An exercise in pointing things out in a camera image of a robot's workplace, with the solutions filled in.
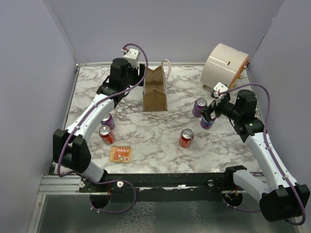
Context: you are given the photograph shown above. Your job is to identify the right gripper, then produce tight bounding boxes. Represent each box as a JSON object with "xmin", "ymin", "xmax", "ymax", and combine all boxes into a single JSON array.
[{"xmin": 198, "ymin": 94, "xmax": 242, "ymax": 122}]

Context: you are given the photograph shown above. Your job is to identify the purple Fanta can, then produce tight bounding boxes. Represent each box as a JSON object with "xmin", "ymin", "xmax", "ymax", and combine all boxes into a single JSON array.
[{"xmin": 200, "ymin": 113, "xmax": 216, "ymax": 129}]

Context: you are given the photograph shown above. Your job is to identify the canvas tote bag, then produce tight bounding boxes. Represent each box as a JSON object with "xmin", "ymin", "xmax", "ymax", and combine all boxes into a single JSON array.
[{"xmin": 143, "ymin": 59, "xmax": 172, "ymax": 112}]

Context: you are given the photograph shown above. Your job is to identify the red soda can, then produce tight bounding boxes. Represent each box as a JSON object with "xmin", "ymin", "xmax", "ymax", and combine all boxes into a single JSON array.
[{"xmin": 179, "ymin": 129, "xmax": 194, "ymax": 148}]

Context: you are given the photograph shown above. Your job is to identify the purple can near left arm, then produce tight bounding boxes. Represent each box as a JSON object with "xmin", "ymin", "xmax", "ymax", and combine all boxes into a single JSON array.
[{"xmin": 101, "ymin": 113, "xmax": 115, "ymax": 130}]

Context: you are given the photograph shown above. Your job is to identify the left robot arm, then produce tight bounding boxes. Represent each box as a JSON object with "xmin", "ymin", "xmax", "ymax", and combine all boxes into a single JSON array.
[{"xmin": 53, "ymin": 57, "xmax": 146, "ymax": 192}]

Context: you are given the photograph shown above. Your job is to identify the red can near left arm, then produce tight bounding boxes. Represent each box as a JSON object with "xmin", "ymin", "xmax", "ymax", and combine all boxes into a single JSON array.
[{"xmin": 98, "ymin": 125, "xmax": 116, "ymax": 145}]

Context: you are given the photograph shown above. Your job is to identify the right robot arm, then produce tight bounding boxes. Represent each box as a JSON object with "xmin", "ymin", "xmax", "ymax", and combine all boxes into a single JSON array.
[{"xmin": 201, "ymin": 88, "xmax": 310, "ymax": 225}]

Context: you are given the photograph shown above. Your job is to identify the orange spiral notebook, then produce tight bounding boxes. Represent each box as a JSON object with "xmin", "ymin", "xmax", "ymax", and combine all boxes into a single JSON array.
[{"xmin": 109, "ymin": 146, "xmax": 132, "ymax": 163}]

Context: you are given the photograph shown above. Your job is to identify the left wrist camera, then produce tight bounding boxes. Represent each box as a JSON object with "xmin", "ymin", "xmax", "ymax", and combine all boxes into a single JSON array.
[{"xmin": 122, "ymin": 48, "xmax": 140, "ymax": 67}]

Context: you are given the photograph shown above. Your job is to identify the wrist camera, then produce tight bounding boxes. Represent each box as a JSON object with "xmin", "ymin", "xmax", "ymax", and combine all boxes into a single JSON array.
[
  {"xmin": 211, "ymin": 82, "xmax": 228, "ymax": 99},
  {"xmin": 122, "ymin": 48, "xmax": 140, "ymax": 67}
]

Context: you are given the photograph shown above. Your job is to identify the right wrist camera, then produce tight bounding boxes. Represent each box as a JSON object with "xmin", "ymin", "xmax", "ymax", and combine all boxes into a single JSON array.
[{"xmin": 211, "ymin": 82, "xmax": 228, "ymax": 99}]

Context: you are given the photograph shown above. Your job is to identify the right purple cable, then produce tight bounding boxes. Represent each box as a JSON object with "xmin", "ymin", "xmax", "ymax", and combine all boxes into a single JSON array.
[{"xmin": 218, "ymin": 83, "xmax": 307, "ymax": 225}]

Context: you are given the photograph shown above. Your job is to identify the purple cable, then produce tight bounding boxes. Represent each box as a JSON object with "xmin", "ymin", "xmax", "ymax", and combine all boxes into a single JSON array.
[
  {"xmin": 218, "ymin": 83, "xmax": 307, "ymax": 225},
  {"xmin": 57, "ymin": 43, "xmax": 149, "ymax": 178}
]

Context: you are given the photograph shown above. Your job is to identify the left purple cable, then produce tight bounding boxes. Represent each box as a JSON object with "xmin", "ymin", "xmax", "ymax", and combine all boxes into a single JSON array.
[{"xmin": 57, "ymin": 43, "xmax": 149, "ymax": 178}]

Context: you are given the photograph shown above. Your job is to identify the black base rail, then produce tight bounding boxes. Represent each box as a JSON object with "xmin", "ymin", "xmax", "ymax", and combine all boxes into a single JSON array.
[{"xmin": 79, "ymin": 172, "xmax": 246, "ymax": 206}]

